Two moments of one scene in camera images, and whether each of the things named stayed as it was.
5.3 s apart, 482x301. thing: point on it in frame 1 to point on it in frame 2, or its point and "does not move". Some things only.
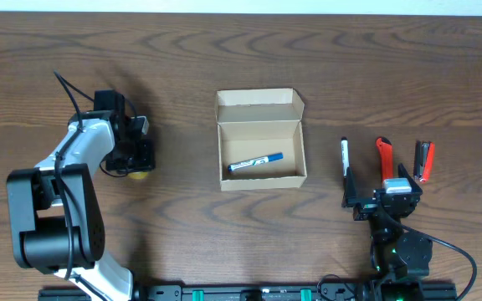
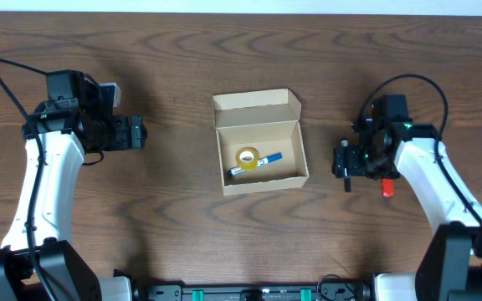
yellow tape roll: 139,175 to 248,165
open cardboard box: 258,123 does not move
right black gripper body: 376,202 to 346,160
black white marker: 345,153 does not move
